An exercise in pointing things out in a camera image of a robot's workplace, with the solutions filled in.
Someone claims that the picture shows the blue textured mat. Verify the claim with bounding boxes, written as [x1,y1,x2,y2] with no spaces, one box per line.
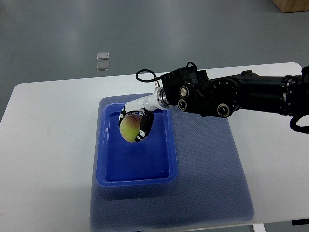
[90,95,254,232]

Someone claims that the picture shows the upper metal floor plate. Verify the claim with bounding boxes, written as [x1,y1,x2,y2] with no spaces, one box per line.
[97,52,109,60]

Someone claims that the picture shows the brown wooden box corner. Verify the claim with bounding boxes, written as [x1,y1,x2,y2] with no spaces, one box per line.
[272,0,309,13]

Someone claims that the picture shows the blue plastic tray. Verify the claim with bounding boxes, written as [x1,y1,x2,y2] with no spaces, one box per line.
[95,103,178,187]

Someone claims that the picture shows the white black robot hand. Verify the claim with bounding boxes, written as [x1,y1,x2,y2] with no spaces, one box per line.
[118,93,160,142]

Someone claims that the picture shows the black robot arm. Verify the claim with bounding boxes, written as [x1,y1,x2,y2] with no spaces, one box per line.
[118,62,309,142]

